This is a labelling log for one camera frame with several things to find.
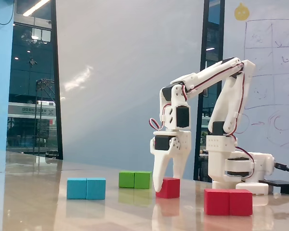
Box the black plug cable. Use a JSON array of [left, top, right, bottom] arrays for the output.
[[274, 162, 289, 184]]

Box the wide black window frame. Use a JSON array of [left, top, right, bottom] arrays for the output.
[[193, 0, 226, 181]]

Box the whiteboard with marker drawings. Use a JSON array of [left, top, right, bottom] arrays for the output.
[[221, 0, 289, 169]]

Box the red double block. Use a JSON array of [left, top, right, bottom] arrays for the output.
[[204, 188, 253, 217]]

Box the flat black box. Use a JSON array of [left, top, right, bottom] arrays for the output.
[[258, 179, 289, 195]]

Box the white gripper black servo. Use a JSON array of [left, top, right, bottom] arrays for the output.
[[150, 129, 192, 193]]

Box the blue double block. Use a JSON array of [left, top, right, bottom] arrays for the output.
[[66, 177, 106, 200]]

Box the thin black hanging cable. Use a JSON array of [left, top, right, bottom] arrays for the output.
[[0, 0, 16, 25]]

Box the dark metal scaffold tower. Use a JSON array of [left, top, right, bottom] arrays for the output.
[[35, 78, 55, 156]]

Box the red white servo cable loop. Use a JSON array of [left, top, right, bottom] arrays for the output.
[[149, 117, 165, 132]]

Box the slim black window post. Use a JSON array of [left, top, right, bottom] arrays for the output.
[[50, 0, 64, 160]]

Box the green double block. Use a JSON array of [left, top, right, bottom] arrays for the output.
[[118, 170, 153, 190]]

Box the yellow round sticker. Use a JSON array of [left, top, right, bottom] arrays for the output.
[[234, 2, 250, 21]]

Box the small red cube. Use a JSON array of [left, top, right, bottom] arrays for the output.
[[156, 177, 181, 199]]

